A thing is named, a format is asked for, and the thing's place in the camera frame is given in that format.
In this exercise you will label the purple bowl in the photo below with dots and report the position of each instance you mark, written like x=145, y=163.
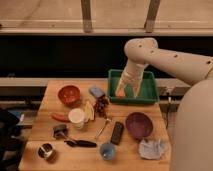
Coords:
x=139, y=125

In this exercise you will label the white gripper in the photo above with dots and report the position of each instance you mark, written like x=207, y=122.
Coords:
x=131, y=75

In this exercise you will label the orange carrot toy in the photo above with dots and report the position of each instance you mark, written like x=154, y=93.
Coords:
x=120, y=92

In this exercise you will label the purple grapes toy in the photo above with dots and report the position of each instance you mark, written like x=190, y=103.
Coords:
x=100, y=106

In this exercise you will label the blue plastic cup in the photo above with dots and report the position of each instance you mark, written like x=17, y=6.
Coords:
x=107, y=151

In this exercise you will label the round metal tin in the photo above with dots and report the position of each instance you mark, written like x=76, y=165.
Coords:
x=46, y=151

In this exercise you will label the white paper cup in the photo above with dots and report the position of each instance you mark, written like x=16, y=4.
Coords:
x=77, y=117

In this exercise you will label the blue sponge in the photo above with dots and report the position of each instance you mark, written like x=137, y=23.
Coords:
x=96, y=92

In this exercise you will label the yellow banana toy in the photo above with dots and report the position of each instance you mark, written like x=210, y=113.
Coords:
x=89, y=110

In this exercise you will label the red bowl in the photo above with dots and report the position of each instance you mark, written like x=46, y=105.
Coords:
x=69, y=95

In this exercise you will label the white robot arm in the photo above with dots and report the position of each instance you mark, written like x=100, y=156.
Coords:
x=192, y=148

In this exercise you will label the black handled tool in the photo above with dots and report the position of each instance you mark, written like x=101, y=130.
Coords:
x=80, y=143

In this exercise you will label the black remote control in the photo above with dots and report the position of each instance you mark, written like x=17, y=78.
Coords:
x=117, y=133

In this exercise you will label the small dark metal object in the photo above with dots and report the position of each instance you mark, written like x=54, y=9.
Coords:
x=60, y=131

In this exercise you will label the red pepper toy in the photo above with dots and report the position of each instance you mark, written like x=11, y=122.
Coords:
x=61, y=118

